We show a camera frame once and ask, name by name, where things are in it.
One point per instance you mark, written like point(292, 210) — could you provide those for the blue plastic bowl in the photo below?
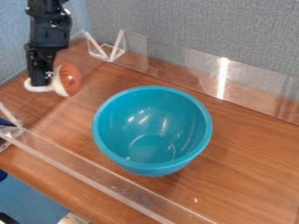
point(152, 129)

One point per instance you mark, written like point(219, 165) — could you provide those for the white brown toy mushroom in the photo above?
point(65, 82)

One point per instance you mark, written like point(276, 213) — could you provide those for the clear acrylic front barrier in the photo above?
point(121, 189)

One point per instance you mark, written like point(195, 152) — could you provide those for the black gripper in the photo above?
point(49, 35)

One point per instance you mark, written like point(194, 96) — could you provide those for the clear acrylic back barrier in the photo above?
point(250, 86)

